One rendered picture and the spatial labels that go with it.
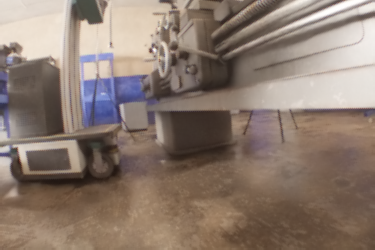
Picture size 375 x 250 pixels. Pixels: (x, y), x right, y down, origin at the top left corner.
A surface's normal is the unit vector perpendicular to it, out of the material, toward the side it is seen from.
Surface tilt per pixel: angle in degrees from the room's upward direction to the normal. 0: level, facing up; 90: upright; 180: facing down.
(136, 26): 90
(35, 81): 90
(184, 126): 90
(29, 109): 90
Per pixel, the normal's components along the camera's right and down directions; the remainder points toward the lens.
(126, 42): 0.34, -0.01
